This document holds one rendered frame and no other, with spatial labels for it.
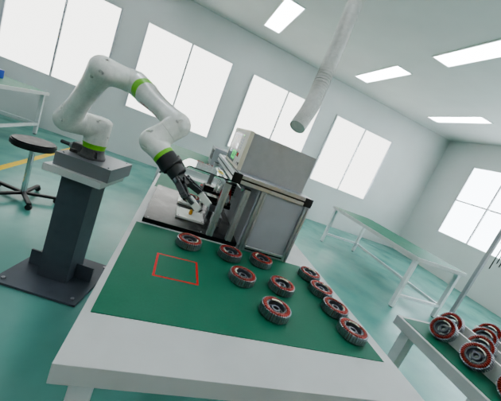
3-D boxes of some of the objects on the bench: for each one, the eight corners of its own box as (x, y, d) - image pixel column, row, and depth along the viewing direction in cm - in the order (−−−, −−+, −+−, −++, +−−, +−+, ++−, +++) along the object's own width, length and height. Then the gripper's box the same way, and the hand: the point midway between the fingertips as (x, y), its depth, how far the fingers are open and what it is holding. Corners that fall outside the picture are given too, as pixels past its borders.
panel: (236, 243, 138) (258, 190, 132) (222, 204, 200) (237, 166, 194) (238, 244, 138) (261, 191, 132) (223, 205, 200) (238, 167, 194)
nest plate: (175, 216, 141) (176, 214, 140) (176, 208, 155) (177, 205, 155) (203, 224, 145) (203, 223, 145) (201, 215, 159) (202, 213, 159)
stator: (290, 302, 107) (293, 294, 107) (265, 289, 110) (268, 281, 109) (293, 290, 118) (297, 283, 117) (269, 278, 120) (273, 271, 120)
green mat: (90, 312, 66) (90, 311, 66) (136, 221, 123) (136, 220, 123) (383, 362, 94) (383, 361, 94) (310, 269, 151) (310, 269, 151)
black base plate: (141, 221, 125) (142, 216, 125) (157, 187, 185) (157, 184, 185) (234, 247, 139) (236, 243, 139) (221, 208, 199) (222, 205, 199)
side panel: (238, 249, 138) (262, 191, 131) (236, 247, 141) (260, 189, 134) (285, 262, 146) (310, 208, 140) (283, 259, 149) (308, 207, 143)
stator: (170, 243, 115) (173, 235, 114) (181, 236, 126) (184, 229, 125) (194, 255, 114) (197, 247, 113) (203, 247, 124) (206, 239, 124)
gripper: (179, 172, 128) (207, 208, 129) (152, 174, 104) (187, 219, 104) (191, 162, 127) (219, 198, 127) (166, 162, 102) (201, 207, 103)
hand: (203, 205), depth 116 cm, fingers open, 13 cm apart
